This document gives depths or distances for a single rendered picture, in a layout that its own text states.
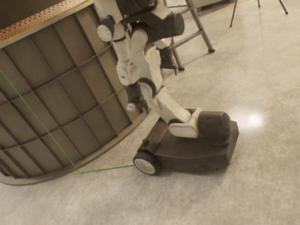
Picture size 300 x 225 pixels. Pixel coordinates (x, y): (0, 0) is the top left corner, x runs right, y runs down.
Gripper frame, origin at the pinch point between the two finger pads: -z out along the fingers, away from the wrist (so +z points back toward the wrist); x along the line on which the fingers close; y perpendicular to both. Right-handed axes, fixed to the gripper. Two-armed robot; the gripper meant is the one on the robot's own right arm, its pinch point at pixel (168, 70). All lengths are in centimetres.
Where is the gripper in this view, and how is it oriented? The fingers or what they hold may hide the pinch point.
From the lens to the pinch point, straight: 170.1
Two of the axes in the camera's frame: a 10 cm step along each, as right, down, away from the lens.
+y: -4.6, 6.2, -6.4
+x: -8.7, -1.6, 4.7
